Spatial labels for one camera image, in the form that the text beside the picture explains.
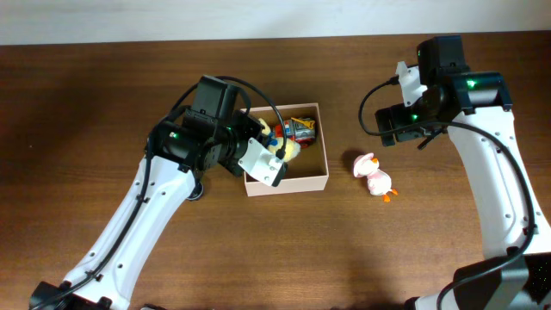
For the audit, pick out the black round cap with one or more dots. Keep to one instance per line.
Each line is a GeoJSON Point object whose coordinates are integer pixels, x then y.
{"type": "Point", "coordinates": [196, 193]}

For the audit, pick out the pink cardboard box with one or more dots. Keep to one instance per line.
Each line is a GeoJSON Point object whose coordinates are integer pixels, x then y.
{"type": "Point", "coordinates": [309, 170]}

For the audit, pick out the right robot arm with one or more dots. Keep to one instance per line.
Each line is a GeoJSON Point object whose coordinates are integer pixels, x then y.
{"type": "Point", "coordinates": [474, 109]}

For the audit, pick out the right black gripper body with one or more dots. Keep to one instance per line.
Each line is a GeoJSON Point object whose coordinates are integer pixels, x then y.
{"type": "Point", "coordinates": [385, 127]}

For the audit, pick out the white pink toy duck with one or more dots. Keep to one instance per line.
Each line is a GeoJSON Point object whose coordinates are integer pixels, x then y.
{"type": "Point", "coordinates": [379, 183]}

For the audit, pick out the red grey toy truck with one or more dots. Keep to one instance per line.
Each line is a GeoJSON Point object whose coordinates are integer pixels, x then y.
{"type": "Point", "coordinates": [300, 130]}

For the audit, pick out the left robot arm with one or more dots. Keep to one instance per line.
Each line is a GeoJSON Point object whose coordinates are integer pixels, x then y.
{"type": "Point", "coordinates": [216, 129]}

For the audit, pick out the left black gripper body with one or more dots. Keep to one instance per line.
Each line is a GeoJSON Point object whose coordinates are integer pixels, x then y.
{"type": "Point", "coordinates": [240, 121]}

